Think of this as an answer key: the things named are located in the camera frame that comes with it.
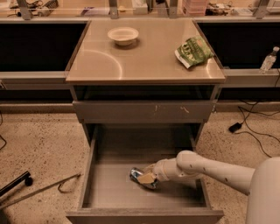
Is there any clear plastic water bottle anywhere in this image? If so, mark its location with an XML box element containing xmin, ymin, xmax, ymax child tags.
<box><xmin>260</xmin><ymin>46</ymin><xmax>280</xmax><ymax>74</ymax></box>

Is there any thin metal rod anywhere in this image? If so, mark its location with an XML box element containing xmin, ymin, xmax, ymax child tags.
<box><xmin>0</xmin><ymin>173</ymin><xmax>81</xmax><ymax>210</ymax></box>

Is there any grey drawer cabinet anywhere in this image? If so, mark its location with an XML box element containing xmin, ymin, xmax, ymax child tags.
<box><xmin>66</xmin><ymin>18</ymin><xmax>225</xmax><ymax>140</ymax></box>

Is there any black power adapter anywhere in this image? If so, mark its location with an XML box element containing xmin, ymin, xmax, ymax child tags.
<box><xmin>228</xmin><ymin>122</ymin><xmax>242</xmax><ymax>133</ymax></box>

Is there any green chip bag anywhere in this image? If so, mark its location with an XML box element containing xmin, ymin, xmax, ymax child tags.
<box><xmin>174</xmin><ymin>36</ymin><xmax>214</xmax><ymax>68</ymax></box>

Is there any open middle drawer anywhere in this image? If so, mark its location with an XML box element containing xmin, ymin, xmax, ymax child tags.
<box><xmin>66</xmin><ymin>124</ymin><xmax>224</xmax><ymax>224</ymax></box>

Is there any white paper bowl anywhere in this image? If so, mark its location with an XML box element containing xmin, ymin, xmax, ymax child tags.
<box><xmin>108</xmin><ymin>27</ymin><xmax>139</xmax><ymax>46</ymax></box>

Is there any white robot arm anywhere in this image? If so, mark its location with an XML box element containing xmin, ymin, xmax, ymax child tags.
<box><xmin>136</xmin><ymin>150</ymin><xmax>280</xmax><ymax>224</ymax></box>

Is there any closed top drawer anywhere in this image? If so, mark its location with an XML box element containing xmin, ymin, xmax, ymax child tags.
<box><xmin>73</xmin><ymin>101</ymin><xmax>214</xmax><ymax>123</ymax></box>

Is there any black floor cable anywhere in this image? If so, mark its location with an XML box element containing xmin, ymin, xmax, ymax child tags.
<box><xmin>234</xmin><ymin>100</ymin><xmax>280</xmax><ymax>160</ymax></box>

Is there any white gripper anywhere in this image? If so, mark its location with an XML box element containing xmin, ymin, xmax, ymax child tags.
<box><xmin>137</xmin><ymin>158</ymin><xmax>186</xmax><ymax>184</ymax></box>

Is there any blue silver redbull can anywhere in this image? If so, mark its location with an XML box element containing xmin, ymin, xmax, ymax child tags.
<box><xmin>129</xmin><ymin>167</ymin><xmax>158</xmax><ymax>190</ymax></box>

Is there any black caster leg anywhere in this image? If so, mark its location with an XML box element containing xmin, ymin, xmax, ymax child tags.
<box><xmin>0</xmin><ymin>171</ymin><xmax>33</xmax><ymax>197</ymax></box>

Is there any pink storage box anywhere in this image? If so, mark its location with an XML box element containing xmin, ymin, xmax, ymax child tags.
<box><xmin>182</xmin><ymin>0</ymin><xmax>208</xmax><ymax>16</ymax></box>

